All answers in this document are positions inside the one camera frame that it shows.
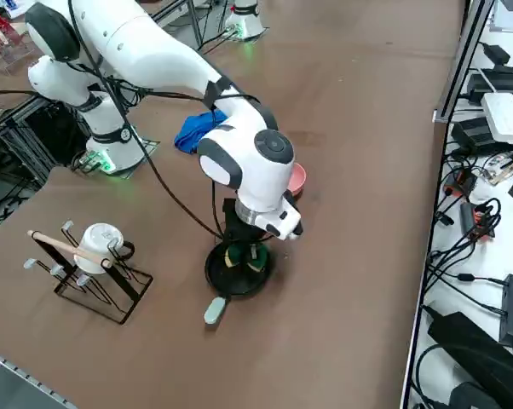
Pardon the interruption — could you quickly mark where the aluminium table rail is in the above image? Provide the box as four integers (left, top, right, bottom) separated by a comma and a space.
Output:
0, 343, 77, 409

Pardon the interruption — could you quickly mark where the clear rack with red items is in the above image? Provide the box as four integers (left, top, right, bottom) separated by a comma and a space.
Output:
0, 8, 37, 74

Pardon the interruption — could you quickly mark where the small black power adapter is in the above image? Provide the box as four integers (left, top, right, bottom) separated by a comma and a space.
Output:
481, 42, 512, 66

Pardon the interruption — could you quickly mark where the white mug with black handle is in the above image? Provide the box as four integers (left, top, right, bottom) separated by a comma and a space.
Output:
72, 222, 136, 275

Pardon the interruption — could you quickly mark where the slim black adapter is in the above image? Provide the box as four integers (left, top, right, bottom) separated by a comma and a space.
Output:
458, 201, 478, 236

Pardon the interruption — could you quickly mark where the aluminium frame post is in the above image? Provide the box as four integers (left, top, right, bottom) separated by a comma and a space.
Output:
434, 0, 496, 124

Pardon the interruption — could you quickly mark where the packet of sticks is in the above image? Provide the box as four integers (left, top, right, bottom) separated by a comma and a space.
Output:
484, 149, 513, 187

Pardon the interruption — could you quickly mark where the red and black connector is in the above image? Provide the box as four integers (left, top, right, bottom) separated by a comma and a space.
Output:
442, 168, 478, 198

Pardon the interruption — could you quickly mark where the large black case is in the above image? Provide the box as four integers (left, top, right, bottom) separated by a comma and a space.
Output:
426, 312, 513, 409

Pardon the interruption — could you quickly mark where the long black device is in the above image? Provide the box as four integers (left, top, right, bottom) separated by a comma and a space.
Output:
467, 66, 513, 103

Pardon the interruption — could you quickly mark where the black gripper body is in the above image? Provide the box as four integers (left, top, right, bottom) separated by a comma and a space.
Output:
221, 198, 277, 247

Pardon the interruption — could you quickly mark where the green and yellow sponge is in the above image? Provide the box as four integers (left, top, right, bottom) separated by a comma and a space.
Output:
223, 245, 269, 274

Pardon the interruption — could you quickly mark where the black wire mug rack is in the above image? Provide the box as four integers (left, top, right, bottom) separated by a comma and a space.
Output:
26, 220, 154, 325

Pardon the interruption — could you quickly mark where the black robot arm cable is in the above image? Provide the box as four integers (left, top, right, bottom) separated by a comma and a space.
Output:
66, 0, 266, 239

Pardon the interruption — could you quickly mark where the pink bowl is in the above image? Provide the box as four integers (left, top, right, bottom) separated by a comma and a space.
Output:
286, 164, 308, 198

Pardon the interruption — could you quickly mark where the black computer case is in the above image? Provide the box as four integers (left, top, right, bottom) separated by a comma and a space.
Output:
24, 101, 92, 168

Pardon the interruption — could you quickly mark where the black cable with inline block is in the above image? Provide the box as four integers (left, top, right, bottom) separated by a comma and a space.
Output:
426, 251, 510, 317

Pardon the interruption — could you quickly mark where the black pan with mint handle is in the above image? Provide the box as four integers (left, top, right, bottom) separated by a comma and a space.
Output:
203, 238, 277, 328

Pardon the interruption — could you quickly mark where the orange and black connector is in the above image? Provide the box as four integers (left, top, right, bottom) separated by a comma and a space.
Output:
469, 207, 497, 243

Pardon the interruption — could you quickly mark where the blue cloth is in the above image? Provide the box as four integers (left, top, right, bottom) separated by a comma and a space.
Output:
173, 111, 228, 154

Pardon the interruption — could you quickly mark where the white power box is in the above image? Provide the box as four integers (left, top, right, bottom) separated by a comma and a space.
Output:
481, 92, 513, 144

